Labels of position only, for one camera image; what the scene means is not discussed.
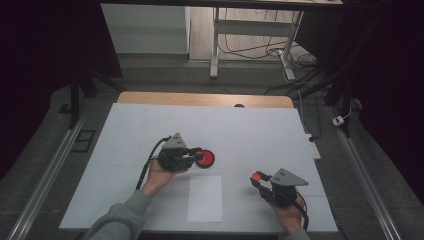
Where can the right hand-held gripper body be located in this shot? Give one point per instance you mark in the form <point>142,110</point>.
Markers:
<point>281,195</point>

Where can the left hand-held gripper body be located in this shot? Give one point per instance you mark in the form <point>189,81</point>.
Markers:
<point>175,158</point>

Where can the orange stamp cap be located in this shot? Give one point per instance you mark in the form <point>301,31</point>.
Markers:
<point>256,175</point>

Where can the round red ink pad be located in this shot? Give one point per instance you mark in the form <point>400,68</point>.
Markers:
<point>208,160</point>

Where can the person's right hand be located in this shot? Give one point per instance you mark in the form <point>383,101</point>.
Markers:
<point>291,218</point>

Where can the person's left hand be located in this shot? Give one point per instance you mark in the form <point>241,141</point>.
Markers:
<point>158,180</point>

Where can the white paper sheet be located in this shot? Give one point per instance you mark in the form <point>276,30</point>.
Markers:
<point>205,200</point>

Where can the wooden table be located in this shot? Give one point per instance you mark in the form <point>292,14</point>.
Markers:
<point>200,99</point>

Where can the white power strip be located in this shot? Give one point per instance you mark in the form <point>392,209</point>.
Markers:
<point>315,150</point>

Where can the black plug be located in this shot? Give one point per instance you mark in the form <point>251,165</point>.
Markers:
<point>312,138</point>

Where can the black table grommet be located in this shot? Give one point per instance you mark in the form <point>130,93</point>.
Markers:
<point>239,105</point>

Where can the white adapter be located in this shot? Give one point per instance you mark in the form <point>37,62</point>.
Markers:
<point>338,120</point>

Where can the black floor socket box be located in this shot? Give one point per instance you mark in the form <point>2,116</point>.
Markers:
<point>83,140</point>

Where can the black metal stand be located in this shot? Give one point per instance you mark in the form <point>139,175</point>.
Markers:
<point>74,100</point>
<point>343,96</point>

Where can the white cabinet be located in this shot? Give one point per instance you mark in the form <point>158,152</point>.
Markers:
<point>146,30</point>

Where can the aluminium rail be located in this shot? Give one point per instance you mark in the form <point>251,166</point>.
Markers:
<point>50,176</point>
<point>363,180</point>

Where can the white desk frame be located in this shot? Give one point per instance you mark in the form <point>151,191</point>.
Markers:
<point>253,28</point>

